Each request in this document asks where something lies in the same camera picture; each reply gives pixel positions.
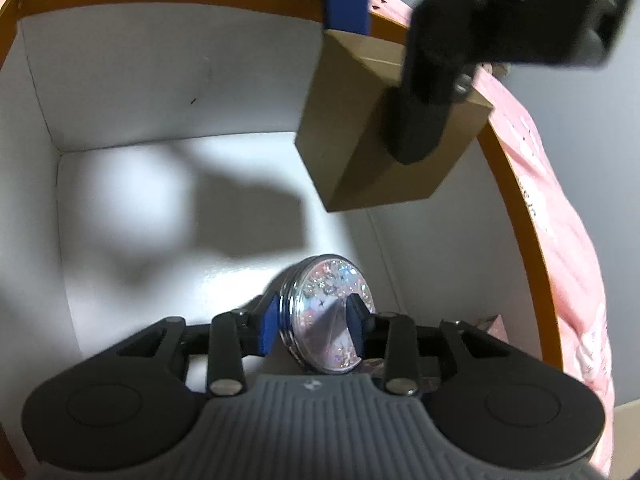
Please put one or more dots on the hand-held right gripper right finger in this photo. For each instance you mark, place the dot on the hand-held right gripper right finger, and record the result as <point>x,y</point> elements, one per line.
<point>356,322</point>

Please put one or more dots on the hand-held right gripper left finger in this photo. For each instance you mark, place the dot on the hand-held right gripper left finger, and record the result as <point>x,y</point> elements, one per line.
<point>270,325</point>

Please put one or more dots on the round glitter compact mirror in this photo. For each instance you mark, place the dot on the round glitter compact mirror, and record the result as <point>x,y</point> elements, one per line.
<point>320,320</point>

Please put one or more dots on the small gold cardboard box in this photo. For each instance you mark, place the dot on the small gold cardboard box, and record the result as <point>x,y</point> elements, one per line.
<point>340,125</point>

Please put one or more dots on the orange cardboard box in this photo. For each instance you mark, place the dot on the orange cardboard box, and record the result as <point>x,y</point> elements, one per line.
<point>125,85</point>

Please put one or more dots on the pink patterned packet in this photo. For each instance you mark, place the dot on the pink patterned packet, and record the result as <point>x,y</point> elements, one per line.
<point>492,327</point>

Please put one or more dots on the pink printed blanket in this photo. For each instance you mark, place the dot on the pink printed blanket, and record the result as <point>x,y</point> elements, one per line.
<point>560,185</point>

